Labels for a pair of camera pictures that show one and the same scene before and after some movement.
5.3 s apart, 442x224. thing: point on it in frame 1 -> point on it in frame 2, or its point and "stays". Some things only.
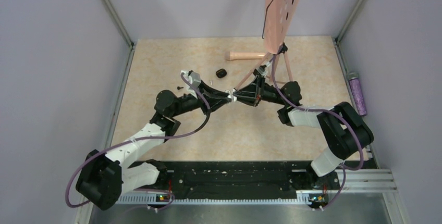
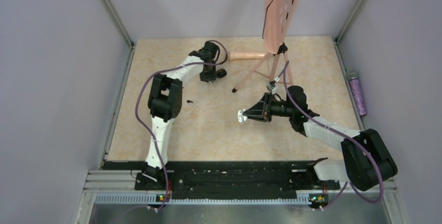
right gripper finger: (251, 94) -> (261, 110)
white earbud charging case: (233, 98) -> (240, 116)
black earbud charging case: (221, 73) stays
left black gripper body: (188, 102) -> (208, 74)
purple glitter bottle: (358, 94) stays
